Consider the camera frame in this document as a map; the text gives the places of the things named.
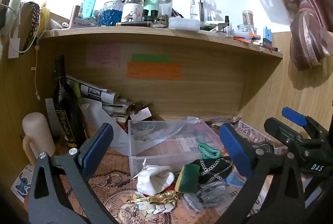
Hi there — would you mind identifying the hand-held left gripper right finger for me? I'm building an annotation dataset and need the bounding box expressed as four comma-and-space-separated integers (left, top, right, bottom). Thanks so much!
215, 123, 307, 224

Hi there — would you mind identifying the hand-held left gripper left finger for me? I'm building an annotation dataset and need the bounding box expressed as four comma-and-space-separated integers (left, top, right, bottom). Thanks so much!
27, 123, 118, 224

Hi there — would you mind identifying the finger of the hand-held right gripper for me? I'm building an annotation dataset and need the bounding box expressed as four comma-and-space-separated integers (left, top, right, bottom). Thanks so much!
282, 107, 329, 139
263, 117, 309, 153

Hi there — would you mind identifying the green hair tie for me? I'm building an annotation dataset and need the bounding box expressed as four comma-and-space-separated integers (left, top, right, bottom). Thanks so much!
197, 143, 222, 159

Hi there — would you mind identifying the black pouch with silver chain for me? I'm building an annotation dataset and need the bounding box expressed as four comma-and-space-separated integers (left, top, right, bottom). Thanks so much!
191, 156, 234, 185

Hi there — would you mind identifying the silver mesh scrubber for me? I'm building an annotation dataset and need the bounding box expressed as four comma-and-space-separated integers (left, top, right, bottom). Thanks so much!
183, 182, 226, 212

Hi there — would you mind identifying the green yellow sponge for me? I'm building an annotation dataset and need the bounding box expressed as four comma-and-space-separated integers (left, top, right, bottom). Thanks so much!
175, 164, 201, 193

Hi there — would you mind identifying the clear plastic storage box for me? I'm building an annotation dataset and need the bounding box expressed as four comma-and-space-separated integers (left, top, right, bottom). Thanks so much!
127, 120, 225, 179

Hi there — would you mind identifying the white cloth pouch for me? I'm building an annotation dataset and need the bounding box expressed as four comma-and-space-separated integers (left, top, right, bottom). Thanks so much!
131, 158, 175, 195

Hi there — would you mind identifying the pile of newspapers and papers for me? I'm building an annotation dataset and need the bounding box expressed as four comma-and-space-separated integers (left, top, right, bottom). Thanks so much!
66, 74, 154, 141

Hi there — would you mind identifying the dark wine bottle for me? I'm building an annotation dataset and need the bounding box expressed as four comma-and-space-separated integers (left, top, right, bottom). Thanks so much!
53, 55, 84, 148

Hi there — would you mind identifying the vintage printed table paper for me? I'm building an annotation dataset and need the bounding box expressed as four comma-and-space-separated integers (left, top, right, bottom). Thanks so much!
23, 120, 275, 224

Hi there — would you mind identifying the clear plastic bag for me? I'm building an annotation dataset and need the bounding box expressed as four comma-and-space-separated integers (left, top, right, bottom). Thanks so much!
130, 116, 209, 141

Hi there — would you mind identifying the gold hair clip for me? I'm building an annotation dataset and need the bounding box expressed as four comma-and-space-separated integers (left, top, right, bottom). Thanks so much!
127, 191, 180, 207

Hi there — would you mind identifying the blue small box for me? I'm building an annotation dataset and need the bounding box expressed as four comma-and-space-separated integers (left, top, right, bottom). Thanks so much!
262, 26, 272, 47

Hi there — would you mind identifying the blue cartoon sticker card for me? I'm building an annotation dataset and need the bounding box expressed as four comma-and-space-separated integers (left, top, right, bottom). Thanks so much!
10, 163, 35, 201

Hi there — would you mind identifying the orange pen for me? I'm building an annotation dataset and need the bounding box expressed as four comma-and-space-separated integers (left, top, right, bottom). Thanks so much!
233, 35, 261, 43

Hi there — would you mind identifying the pink sticky note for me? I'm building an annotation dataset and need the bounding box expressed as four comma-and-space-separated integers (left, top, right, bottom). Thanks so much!
86, 44, 122, 68

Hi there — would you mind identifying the orange sticky note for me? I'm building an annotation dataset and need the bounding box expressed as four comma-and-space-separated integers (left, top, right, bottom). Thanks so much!
127, 61, 182, 81

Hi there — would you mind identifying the pink striped curtain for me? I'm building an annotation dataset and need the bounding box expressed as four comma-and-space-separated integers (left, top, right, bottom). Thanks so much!
237, 0, 333, 71

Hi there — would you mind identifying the green sticky note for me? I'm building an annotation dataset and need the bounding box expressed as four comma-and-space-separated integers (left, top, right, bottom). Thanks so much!
131, 54, 171, 63

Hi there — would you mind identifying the clear glass jar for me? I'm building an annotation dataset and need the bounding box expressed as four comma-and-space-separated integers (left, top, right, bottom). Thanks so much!
237, 10, 257, 33

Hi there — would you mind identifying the wooden shelf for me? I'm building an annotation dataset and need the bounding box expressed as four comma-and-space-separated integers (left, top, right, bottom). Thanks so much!
39, 25, 284, 59

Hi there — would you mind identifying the brown tube with gold cap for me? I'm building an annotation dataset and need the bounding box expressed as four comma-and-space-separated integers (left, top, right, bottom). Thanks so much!
116, 21, 154, 28

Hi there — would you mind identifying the white power adapter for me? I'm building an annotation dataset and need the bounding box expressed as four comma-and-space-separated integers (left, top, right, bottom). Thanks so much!
8, 37, 21, 59

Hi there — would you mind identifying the blue diamond glass bottle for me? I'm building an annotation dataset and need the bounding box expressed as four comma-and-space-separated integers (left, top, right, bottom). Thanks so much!
100, 0, 124, 27

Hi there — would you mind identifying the brown cardboard tube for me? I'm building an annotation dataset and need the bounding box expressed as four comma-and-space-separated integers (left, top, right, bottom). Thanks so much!
70, 5, 82, 28

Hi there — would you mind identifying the white translucent plastic container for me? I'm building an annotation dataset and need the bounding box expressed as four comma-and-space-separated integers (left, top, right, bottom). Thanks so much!
168, 17, 201, 31

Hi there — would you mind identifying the yellow headband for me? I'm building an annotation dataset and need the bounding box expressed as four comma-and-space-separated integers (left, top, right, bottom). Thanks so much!
36, 4, 51, 38

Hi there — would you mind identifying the black patterned headband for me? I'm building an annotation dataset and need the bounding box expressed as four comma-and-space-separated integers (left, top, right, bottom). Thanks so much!
20, 1, 41, 53

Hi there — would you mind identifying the blue liquid clear bottle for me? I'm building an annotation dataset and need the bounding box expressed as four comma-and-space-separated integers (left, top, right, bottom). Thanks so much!
83, 0, 98, 20

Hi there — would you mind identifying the clear packaged tool set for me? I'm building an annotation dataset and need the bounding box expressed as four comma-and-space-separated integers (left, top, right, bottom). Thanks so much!
190, 0, 217, 23

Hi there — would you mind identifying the mint green pump bottle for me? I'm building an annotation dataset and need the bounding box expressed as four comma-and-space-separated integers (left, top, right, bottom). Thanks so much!
143, 0, 160, 17

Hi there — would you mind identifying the clear jar silver lid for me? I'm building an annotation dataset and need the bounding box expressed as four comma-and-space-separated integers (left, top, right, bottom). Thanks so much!
158, 0, 174, 19

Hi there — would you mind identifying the beige mug with handle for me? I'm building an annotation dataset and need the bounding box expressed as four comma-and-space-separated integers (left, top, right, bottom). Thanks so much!
22, 112, 56, 165

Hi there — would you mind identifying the white charging cable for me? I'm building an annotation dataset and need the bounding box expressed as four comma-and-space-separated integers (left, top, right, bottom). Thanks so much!
9, 0, 48, 101

